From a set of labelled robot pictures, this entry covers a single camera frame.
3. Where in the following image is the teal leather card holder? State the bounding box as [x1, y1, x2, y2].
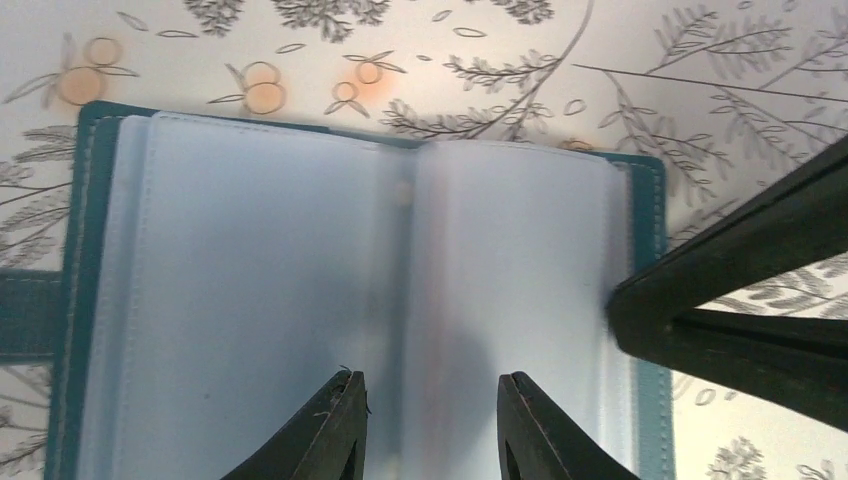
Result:
[1, 101, 676, 479]

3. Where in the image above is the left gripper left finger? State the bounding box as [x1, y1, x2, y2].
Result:
[223, 370, 369, 480]

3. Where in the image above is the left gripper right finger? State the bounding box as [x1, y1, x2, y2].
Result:
[497, 371, 636, 480]

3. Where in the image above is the floral table mat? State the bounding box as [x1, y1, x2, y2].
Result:
[0, 0, 848, 480]

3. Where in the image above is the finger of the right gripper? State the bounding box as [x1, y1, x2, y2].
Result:
[606, 140, 847, 430]

